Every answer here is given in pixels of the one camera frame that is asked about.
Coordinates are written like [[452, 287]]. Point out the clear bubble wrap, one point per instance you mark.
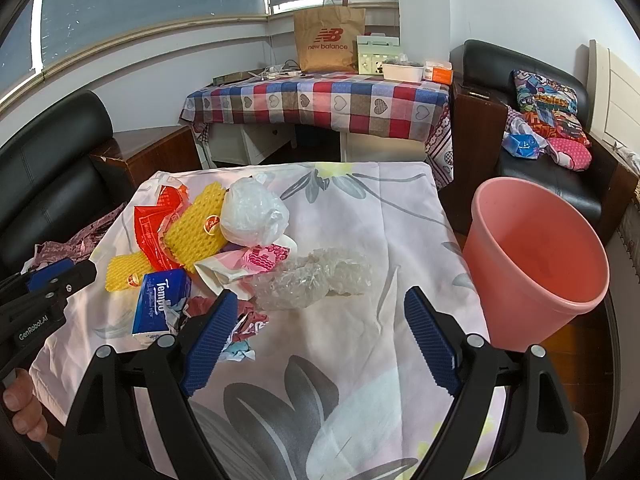
[[300, 281]]

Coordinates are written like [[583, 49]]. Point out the checkered tablecloth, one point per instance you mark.
[[415, 111]]

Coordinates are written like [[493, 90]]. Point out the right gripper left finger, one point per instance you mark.
[[203, 339]]

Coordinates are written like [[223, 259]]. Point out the pink floral table cloth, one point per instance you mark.
[[340, 390]]

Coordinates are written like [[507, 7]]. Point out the white plastic tray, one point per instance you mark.
[[403, 72]]

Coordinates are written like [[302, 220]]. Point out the wooden side table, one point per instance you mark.
[[140, 153]]

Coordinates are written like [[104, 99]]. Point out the colourful patterned cushion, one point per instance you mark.
[[549, 107]]

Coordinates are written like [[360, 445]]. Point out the orange box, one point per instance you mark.
[[438, 72]]

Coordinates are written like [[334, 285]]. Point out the black leather sofa left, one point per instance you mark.
[[51, 188]]

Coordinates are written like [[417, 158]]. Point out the person's left hand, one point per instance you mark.
[[27, 413]]

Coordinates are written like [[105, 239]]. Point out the blue plastic package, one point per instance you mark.
[[521, 145]]

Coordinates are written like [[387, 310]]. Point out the red medicine box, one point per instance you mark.
[[151, 224]]

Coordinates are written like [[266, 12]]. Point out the white plastic bag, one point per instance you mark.
[[251, 215]]

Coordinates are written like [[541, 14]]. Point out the small yellow foam fruit net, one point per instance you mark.
[[127, 271]]

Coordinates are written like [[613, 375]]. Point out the blue Tempo tissue pack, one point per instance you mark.
[[162, 298]]

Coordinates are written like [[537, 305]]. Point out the large yellow foam fruit net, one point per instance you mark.
[[197, 235]]

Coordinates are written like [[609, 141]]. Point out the wooden armrest cabinet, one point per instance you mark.
[[477, 124]]

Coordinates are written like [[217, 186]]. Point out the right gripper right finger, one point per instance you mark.
[[438, 337]]

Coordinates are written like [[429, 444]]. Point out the green white box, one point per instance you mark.
[[374, 50]]

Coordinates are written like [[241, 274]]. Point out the brown New Balance paper bag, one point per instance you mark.
[[326, 38]]

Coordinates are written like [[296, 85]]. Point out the black leather armchair right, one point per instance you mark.
[[515, 116]]

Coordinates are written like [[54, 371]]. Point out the maroon velvet cloth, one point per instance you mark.
[[79, 247]]

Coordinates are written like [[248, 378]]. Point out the red blue wrapper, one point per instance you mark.
[[249, 323]]

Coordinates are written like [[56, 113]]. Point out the pink white paper bag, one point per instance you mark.
[[228, 270]]

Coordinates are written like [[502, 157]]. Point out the pink plastic trash bucket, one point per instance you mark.
[[534, 260]]

